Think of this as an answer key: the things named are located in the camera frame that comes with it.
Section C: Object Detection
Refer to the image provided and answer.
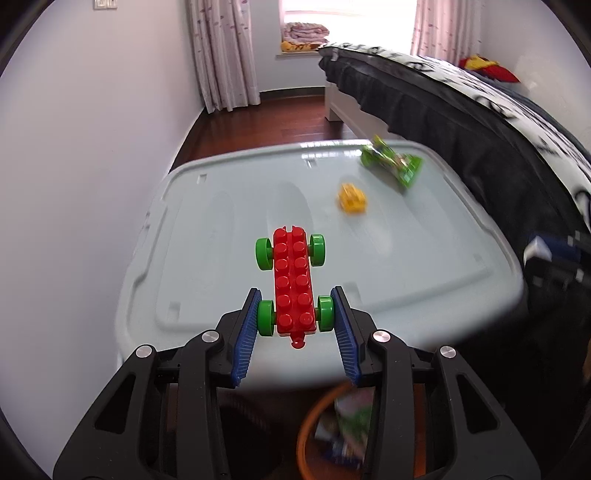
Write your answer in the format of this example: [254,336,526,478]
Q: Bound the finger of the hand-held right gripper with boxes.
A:
[524,233,583,289]

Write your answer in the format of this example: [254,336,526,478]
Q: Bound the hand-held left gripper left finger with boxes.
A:
[53,287,263,480]

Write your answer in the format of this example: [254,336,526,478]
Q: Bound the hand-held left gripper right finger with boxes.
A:
[330,286,541,480]

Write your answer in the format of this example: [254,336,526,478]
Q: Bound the red toy brick car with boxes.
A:
[255,225,336,349]

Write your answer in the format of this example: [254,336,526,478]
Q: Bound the orange trash bin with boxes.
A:
[297,383,428,480]

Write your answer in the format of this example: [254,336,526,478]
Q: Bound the white plastic storage box lid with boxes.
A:
[115,138,527,388]

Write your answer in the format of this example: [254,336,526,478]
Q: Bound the bed with dark cover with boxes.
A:
[318,42,591,352]

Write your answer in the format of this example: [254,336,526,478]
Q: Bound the yellow toy brick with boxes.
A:
[336,182,369,215]

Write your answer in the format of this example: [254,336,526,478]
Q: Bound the red and yellow pillow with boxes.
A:
[458,54,521,84]

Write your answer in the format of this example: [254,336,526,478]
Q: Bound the pink patterned curtain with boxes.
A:
[411,0,483,61]
[187,0,260,114]

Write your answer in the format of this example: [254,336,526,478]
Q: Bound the folded pink quilt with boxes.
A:
[283,22,331,44]

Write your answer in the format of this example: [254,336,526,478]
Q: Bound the window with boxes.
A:
[279,0,419,26]

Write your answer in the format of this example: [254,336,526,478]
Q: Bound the white bed frame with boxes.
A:
[325,80,402,139]

